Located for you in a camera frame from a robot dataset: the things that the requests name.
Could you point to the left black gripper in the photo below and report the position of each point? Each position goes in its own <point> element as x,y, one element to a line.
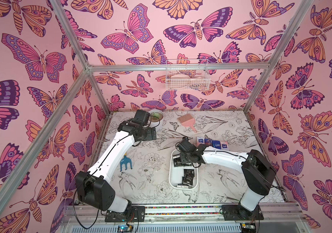
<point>150,137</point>

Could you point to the white oval storage box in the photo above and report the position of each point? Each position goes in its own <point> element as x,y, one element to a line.
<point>177,174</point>

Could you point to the black sachet bottom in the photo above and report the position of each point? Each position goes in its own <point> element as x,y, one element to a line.
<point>188,180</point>

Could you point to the white wire wall basket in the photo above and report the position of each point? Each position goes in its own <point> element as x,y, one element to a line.
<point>187,76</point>

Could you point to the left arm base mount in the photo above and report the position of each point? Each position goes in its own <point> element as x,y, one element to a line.
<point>131,214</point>

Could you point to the white pot with succulent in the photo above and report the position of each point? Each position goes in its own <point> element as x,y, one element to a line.
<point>156,118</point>

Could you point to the aluminium rail front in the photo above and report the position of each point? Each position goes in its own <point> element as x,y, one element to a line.
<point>189,213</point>

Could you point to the pink blue floral tissue pack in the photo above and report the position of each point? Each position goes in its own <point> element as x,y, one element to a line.
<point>200,140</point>

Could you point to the black sachet lower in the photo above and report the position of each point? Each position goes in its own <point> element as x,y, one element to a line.
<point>189,172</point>

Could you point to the dark blue tissue pack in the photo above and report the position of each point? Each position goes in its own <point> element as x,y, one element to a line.
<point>208,141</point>

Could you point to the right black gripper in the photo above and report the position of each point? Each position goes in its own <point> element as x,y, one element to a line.
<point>182,157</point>

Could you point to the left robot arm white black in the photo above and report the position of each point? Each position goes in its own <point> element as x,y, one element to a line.
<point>93,186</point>

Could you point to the blue garden fork yellow handle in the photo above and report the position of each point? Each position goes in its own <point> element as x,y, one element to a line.
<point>125,163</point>

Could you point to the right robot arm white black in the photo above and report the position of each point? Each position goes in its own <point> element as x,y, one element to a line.
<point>258,172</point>

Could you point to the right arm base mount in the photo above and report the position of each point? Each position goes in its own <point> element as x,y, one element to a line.
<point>238,213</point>

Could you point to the black sachet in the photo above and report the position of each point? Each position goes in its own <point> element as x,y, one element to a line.
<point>188,180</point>
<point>177,162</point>
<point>189,172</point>

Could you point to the pink dustpan brush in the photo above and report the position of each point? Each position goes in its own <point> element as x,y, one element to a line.
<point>187,121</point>

